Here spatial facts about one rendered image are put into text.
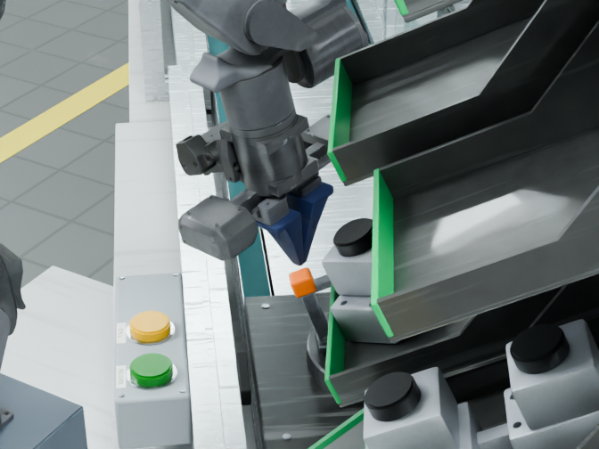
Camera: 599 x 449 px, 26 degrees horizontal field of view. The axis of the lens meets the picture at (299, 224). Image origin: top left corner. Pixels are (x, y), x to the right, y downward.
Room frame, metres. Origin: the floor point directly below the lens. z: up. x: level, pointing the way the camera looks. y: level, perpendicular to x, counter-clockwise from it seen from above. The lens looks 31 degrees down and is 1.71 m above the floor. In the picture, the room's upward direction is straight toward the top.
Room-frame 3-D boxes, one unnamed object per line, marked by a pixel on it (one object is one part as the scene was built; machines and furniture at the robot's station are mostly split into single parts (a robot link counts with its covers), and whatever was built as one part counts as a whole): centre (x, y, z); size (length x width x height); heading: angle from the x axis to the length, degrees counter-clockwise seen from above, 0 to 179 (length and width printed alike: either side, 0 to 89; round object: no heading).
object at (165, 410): (1.04, 0.15, 0.93); 0.21 x 0.07 x 0.06; 7
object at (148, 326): (1.04, 0.15, 0.96); 0.04 x 0.04 x 0.02
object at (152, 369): (0.97, 0.14, 0.96); 0.04 x 0.04 x 0.02
